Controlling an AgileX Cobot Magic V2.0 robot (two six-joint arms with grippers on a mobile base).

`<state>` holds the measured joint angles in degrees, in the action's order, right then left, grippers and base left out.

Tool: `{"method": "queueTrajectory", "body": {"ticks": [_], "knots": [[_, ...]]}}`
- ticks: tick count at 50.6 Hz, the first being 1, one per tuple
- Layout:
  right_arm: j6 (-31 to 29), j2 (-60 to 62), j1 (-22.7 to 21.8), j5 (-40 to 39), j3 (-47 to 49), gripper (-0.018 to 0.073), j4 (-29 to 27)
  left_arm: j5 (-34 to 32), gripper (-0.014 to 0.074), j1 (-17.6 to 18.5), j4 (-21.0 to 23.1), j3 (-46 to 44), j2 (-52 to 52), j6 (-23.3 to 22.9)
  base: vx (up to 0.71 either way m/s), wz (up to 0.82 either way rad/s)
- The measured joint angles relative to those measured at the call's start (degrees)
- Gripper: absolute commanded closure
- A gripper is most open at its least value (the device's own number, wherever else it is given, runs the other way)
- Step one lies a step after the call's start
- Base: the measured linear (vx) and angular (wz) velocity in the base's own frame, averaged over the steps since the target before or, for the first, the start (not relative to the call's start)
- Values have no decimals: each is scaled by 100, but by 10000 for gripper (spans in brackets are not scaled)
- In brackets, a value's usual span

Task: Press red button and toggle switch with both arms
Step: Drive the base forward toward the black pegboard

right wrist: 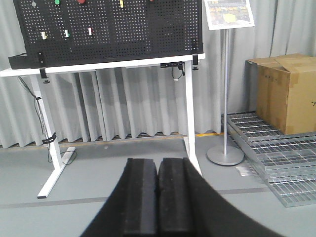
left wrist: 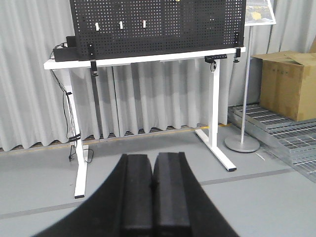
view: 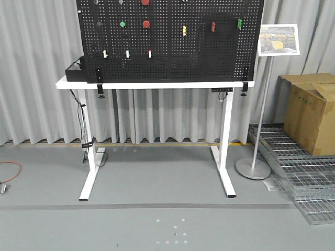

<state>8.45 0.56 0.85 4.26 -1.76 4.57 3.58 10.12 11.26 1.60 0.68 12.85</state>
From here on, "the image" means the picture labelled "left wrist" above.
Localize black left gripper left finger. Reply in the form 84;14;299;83
36;154;154;237

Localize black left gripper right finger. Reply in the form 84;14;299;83
153;152;238;237

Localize white standing desk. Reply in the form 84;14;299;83
43;47;246;198

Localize white curtain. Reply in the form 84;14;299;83
0;0;316;151

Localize metal grating platform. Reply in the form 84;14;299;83
227;103;316;184

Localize desk height control panel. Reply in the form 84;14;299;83
204;54;227;72

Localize black box on desk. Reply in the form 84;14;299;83
53;36;79;62

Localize cardboard box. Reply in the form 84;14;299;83
253;51;316;121

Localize left black pegboard clamp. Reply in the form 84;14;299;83
87;42;98;77

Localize black pegboard clamp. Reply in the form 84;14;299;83
233;32;242;63
87;42;98;77

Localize right black pegboard clamp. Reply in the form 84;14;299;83
233;32;242;63

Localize black perforated pegboard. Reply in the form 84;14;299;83
70;0;246;61

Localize sign stand with poster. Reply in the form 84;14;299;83
225;0;276;153

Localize black cables on desk leg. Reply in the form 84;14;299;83
50;43;94;163

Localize left white toggle switch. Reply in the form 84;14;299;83
95;22;100;31

